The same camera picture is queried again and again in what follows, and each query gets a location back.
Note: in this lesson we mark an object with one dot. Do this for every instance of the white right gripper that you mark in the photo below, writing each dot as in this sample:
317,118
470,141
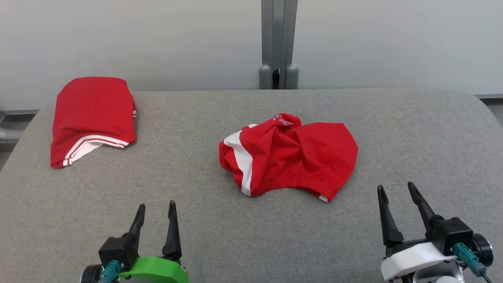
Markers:
412,259

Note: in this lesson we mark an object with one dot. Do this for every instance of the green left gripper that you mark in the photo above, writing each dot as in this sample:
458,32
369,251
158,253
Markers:
157,271

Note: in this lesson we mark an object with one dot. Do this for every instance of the red shorts white trim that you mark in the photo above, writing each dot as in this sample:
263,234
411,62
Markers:
298,157

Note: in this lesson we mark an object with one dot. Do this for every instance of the red jersey number 23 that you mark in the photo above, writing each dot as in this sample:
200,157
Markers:
90,114

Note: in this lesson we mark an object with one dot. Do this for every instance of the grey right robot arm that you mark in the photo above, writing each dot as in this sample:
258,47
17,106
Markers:
448,280

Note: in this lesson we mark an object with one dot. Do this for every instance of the grey fabric sofa seat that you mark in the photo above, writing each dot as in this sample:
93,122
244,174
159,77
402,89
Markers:
235,236

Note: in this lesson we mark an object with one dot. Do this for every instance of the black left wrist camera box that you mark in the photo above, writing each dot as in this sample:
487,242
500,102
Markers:
116,247

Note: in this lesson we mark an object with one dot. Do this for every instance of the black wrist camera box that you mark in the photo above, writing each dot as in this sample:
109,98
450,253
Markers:
452,232
116,247

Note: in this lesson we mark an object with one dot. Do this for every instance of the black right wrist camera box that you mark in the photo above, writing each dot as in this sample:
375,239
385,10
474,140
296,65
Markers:
452,232

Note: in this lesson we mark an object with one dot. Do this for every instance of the grey metal frame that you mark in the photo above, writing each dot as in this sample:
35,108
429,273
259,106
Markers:
8,134

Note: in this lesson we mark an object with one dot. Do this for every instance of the grey metal partition post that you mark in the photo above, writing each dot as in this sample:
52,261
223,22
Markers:
271,39

